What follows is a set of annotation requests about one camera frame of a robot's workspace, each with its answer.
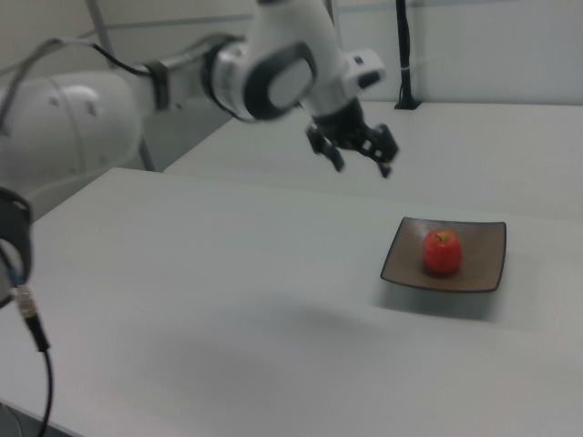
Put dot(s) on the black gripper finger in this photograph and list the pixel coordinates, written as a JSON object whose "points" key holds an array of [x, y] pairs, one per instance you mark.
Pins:
{"points": [[329, 150], [385, 145]]}

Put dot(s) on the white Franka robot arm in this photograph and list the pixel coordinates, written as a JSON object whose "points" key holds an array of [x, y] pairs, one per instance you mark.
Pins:
{"points": [[282, 64]]}

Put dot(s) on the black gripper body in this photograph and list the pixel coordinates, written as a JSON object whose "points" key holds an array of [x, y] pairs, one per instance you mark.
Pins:
{"points": [[344, 125]]}

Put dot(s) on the red apple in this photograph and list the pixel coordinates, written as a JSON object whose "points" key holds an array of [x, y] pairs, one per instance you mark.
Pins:
{"points": [[442, 252]]}

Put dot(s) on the square brown ceramic plate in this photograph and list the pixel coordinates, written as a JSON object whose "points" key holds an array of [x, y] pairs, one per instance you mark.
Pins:
{"points": [[405, 268]]}

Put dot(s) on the black pole with base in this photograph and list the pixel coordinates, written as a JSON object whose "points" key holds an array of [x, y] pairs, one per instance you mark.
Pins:
{"points": [[404, 54]]}

